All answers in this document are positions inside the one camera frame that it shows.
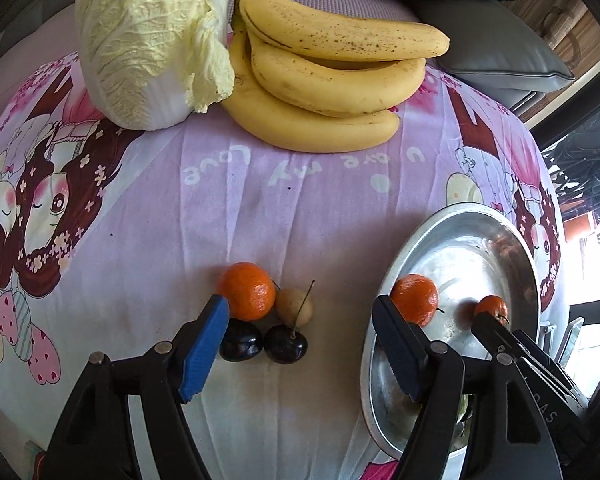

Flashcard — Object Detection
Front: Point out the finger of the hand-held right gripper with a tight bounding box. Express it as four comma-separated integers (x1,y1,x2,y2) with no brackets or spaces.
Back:
471,312,526,361

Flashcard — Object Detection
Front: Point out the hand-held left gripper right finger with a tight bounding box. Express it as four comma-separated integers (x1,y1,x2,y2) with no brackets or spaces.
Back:
371,295,566,480

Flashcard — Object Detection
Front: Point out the dark cherry with long stem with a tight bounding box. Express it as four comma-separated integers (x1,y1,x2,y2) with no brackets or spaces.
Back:
264,280,316,365

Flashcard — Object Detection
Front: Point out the yellow banana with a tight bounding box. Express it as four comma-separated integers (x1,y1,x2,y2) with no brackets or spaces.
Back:
250,35,427,118
235,0,451,59
221,30,400,153

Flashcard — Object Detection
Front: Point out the napa cabbage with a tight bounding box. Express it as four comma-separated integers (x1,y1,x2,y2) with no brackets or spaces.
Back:
74,0,236,132

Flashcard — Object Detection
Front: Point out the printed cartoon blanket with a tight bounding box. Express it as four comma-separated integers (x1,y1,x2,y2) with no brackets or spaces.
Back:
0,52,566,480

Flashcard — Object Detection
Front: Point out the orange tangerine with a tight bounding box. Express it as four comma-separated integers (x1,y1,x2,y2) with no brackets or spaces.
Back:
391,274,439,327
217,262,277,322
474,295,509,326

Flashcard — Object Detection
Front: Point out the round metal plate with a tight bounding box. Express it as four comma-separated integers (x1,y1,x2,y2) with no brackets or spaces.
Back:
361,202,540,461

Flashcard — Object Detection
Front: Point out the small brown kiwi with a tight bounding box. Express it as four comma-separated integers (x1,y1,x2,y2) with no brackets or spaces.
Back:
275,288,315,327

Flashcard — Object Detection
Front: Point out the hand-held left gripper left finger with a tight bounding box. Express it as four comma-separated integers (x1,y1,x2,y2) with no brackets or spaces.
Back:
44,294,230,480

